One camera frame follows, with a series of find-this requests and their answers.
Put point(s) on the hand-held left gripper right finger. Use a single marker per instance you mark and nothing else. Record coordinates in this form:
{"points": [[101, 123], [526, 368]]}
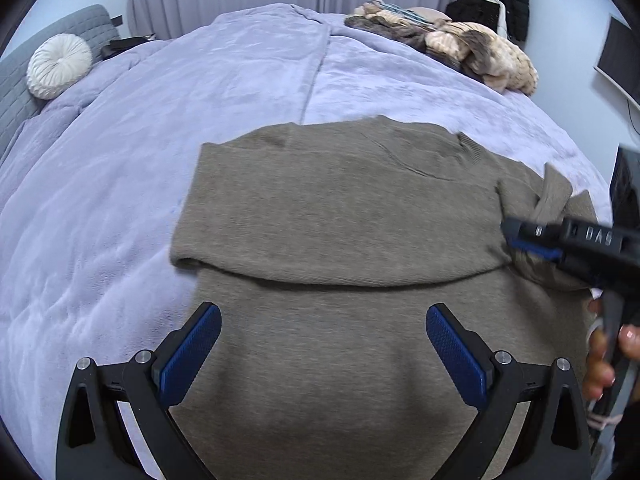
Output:
{"points": [[457, 360]]}

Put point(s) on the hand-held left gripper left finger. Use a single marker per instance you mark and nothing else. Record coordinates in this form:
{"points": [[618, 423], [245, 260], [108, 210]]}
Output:
{"points": [[192, 355]]}

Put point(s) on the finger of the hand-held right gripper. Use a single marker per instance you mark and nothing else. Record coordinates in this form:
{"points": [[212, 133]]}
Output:
{"points": [[537, 251], [537, 231]]}

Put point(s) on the olive brown knit sweater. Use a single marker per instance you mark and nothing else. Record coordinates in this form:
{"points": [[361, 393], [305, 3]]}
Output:
{"points": [[350, 210]]}

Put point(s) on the person's right hand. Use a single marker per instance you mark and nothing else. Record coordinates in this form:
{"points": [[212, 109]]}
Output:
{"points": [[597, 360]]}

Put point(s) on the cream striped fleece garment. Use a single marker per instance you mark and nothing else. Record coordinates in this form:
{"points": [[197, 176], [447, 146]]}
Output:
{"points": [[495, 55]]}

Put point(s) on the lilac fleece blanket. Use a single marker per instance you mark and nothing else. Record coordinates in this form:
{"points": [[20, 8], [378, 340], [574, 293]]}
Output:
{"points": [[150, 160]]}

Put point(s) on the brown fleece garment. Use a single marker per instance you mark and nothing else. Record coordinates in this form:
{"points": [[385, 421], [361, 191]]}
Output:
{"points": [[385, 30]]}

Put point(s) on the small cream fleece garment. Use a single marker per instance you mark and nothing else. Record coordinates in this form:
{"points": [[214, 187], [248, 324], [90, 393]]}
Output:
{"points": [[385, 10]]}

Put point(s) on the grey quilted headboard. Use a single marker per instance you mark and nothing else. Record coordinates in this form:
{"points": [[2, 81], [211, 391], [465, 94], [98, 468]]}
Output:
{"points": [[15, 95]]}

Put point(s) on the white round pleated cushion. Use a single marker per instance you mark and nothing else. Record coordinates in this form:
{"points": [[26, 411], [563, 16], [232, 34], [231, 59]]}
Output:
{"points": [[59, 66]]}

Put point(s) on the wall-mounted flat screen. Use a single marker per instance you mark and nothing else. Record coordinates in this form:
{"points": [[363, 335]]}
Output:
{"points": [[620, 60]]}

